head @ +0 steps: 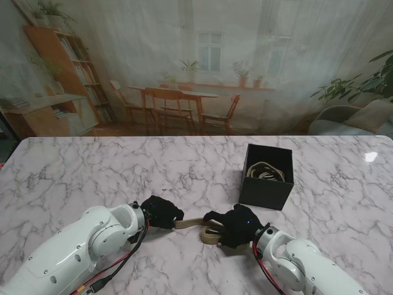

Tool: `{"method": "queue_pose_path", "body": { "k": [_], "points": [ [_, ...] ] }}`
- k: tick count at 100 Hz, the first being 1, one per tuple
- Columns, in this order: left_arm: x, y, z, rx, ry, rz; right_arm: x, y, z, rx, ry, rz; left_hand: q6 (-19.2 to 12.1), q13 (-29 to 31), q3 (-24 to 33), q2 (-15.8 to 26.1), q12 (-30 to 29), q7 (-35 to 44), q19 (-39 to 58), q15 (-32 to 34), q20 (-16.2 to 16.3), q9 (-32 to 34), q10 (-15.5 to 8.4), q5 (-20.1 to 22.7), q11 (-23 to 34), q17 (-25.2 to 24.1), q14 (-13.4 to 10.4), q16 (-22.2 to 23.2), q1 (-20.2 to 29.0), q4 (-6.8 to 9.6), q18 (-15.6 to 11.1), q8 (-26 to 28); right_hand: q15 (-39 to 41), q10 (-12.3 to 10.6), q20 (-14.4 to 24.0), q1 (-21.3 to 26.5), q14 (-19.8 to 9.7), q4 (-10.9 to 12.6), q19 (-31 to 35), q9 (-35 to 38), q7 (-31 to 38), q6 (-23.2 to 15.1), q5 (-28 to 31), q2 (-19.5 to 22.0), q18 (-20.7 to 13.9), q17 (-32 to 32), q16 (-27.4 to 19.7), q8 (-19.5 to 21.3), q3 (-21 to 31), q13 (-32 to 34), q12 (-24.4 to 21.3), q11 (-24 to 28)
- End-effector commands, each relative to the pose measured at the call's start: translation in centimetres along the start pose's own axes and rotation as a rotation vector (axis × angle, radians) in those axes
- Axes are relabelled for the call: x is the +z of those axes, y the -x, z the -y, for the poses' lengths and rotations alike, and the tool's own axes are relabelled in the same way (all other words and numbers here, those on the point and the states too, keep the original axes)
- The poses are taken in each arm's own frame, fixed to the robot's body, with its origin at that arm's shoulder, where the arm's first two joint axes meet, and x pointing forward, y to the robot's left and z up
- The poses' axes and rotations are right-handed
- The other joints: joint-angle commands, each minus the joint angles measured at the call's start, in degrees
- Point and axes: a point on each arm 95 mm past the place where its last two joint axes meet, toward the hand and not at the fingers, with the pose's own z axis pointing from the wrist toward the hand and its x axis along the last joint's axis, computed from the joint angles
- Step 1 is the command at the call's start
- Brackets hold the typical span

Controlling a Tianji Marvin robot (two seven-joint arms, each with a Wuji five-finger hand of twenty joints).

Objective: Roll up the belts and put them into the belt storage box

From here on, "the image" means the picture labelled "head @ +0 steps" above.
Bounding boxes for red black right arm cables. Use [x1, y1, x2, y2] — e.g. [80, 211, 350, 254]
[251, 241, 288, 295]

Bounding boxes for black panel beside backdrop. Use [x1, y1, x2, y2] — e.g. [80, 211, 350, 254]
[0, 109, 22, 170]

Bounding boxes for beige woven belt double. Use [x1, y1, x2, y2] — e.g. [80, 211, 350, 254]
[246, 161, 287, 183]
[173, 216, 251, 248]

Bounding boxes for black belt storage box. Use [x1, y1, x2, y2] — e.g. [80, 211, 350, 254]
[238, 143, 295, 211]

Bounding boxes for red black left arm cables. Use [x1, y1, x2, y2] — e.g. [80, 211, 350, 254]
[69, 219, 150, 295]

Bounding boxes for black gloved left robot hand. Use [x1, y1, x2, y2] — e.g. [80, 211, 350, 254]
[140, 195, 185, 230]

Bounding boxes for dark brown woven belt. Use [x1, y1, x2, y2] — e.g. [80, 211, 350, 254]
[256, 168, 277, 181]

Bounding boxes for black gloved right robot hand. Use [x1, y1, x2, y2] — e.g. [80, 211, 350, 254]
[201, 203, 271, 250]

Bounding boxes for red black arm cables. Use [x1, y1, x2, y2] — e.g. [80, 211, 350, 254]
[69, 219, 150, 295]
[251, 241, 288, 295]

